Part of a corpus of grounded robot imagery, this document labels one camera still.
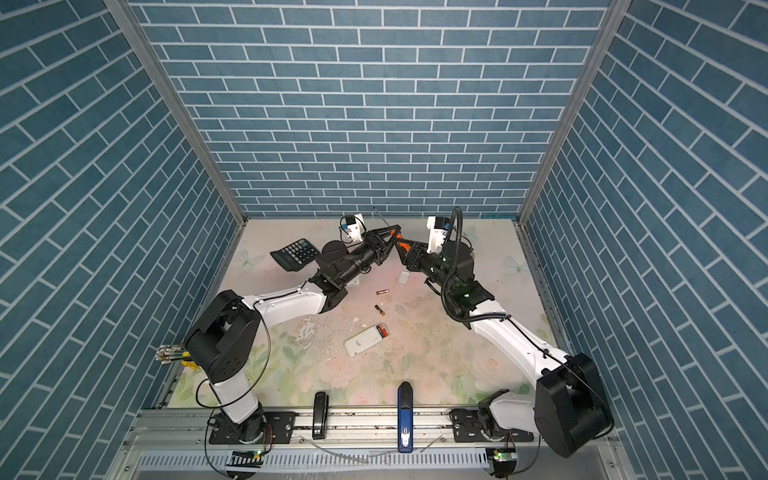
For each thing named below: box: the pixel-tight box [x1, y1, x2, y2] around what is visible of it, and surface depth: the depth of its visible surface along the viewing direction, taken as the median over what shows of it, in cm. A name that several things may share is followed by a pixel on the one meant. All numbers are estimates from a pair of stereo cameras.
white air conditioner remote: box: [344, 323, 391, 358], surface depth 90 cm
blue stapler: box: [397, 381, 414, 453], surface depth 74 cm
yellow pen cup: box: [155, 342, 200, 371], surface depth 71 cm
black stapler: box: [312, 392, 329, 440], surface depth 74 cm
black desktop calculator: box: [270, 238, 321, 272], surface depth 110 cm
